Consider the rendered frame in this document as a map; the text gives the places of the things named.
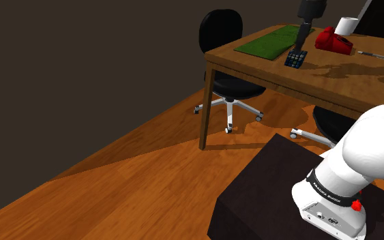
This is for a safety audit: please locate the white paper roll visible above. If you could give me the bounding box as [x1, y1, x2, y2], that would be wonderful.
[334, 16, 359, 36]

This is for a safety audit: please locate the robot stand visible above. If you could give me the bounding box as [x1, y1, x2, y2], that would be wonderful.
[207, 133, 384, 240]

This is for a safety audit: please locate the grey pen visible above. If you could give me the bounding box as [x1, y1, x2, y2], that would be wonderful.
[357, 50, 384, 61]

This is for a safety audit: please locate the black office chair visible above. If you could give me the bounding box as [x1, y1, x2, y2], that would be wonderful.
[193, 8, 267, 134]
[289, 105, 362, 149]

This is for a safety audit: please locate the green desk mat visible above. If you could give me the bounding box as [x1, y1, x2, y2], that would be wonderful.
[233, 25, 316, 61]

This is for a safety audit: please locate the red telephone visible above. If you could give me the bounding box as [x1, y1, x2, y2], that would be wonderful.
[314, 26, 355, 56]

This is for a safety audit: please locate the wooden desk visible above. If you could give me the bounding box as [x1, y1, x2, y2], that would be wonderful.
[198, 22, 384, 151]

